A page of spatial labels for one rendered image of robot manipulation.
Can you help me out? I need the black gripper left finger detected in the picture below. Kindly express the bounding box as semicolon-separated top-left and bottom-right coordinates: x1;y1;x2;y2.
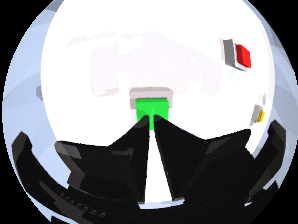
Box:
55;115;150;205

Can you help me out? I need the red button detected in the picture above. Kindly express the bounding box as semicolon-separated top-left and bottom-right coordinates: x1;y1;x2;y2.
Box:
223;39;251;72

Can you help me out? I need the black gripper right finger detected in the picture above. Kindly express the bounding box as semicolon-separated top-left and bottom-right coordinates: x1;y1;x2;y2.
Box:
154;115;251;201

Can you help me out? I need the green button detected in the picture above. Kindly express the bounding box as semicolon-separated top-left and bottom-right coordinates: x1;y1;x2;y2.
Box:
128;87;174;131

